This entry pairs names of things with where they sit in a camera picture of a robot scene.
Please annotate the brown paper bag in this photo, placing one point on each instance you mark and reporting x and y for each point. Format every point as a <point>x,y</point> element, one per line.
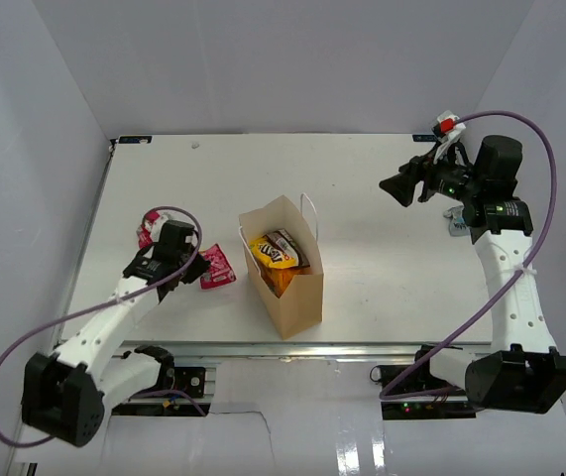
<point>300,307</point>

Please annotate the dark brown M&M's packet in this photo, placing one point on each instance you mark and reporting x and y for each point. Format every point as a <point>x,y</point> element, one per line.
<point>288,244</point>

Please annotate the orange yellow snack multipack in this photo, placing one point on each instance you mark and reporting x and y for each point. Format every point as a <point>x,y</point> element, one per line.
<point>278,280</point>

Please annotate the yellow M&M's packet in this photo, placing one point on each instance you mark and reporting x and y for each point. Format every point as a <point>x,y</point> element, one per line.
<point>271,255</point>

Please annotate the blue label left corner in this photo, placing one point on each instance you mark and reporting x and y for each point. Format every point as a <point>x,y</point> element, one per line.
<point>135,140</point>

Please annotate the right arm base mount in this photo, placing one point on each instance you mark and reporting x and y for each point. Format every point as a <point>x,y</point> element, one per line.
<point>422,397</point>

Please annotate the magenta small snack packet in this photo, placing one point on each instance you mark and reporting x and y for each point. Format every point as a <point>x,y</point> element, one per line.
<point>150,228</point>

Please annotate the pink candy packet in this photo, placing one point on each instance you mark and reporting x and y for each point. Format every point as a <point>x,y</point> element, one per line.
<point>220,272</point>

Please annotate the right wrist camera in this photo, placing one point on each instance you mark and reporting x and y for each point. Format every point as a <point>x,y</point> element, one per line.
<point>448,130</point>

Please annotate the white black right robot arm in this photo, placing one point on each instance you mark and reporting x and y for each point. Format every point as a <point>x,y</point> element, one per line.
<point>524,371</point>

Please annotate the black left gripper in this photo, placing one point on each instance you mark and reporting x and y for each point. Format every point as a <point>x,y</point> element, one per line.
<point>200,267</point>

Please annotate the aluminium front rail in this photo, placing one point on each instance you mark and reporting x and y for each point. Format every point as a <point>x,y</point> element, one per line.
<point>280,350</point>

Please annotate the small blue silver packet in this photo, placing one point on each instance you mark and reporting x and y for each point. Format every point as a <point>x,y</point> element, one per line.
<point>456,223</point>

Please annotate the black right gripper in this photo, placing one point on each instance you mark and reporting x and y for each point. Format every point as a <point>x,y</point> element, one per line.
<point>401,185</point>

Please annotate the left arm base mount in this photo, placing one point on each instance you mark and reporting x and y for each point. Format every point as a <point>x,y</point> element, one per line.
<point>190,380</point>

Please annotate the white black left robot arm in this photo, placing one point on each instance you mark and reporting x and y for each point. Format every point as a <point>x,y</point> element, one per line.
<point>68,393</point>

